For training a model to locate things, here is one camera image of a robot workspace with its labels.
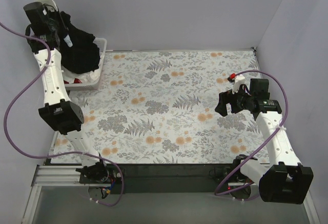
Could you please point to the floral patterned table mat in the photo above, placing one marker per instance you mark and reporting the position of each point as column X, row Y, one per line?
column 158, row 107

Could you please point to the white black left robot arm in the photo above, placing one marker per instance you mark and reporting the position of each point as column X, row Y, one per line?
column 59, row 112

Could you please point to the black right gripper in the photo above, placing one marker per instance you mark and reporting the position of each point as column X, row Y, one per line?
column 229, row 102

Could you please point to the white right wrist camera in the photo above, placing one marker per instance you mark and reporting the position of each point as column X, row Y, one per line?
column 237, row 80

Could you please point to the aluminium frame rail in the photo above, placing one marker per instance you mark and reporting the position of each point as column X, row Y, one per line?
column 56, row 196

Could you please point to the black t-shirt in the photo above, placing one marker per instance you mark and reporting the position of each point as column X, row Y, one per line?
column 78, row 51

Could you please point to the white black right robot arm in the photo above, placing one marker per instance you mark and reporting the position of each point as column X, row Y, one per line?
column 286, row 180

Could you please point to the white t-shirt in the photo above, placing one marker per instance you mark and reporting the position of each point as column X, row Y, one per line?
column 88, row 77

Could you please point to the red t-shirt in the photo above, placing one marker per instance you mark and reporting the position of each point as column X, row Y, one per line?
column 72, row 81

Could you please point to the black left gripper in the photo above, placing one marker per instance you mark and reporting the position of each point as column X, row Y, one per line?
column 63, row 25

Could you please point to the white plastic laundry basket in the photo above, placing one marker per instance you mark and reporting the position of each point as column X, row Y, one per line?
column 102, row 44

